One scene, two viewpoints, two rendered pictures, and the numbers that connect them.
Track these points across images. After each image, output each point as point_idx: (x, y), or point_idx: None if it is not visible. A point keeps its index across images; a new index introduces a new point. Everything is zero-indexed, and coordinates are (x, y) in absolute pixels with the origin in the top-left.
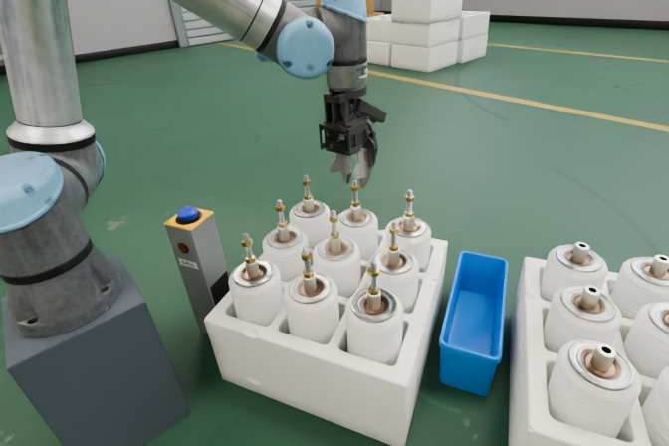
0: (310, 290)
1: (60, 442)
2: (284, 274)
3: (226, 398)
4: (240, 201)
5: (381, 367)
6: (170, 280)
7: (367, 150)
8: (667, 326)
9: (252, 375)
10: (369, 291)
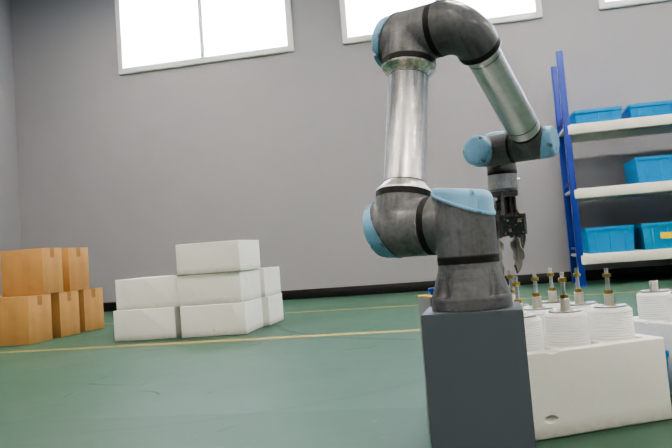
0: (569, 309)
1: None
2: None
3: (540, 445)
4: (269, 412)
5: (641, 338)
6: (334, 445)
7: (520, 238)
8: None
9: (551, 411)
10: (608, 291)
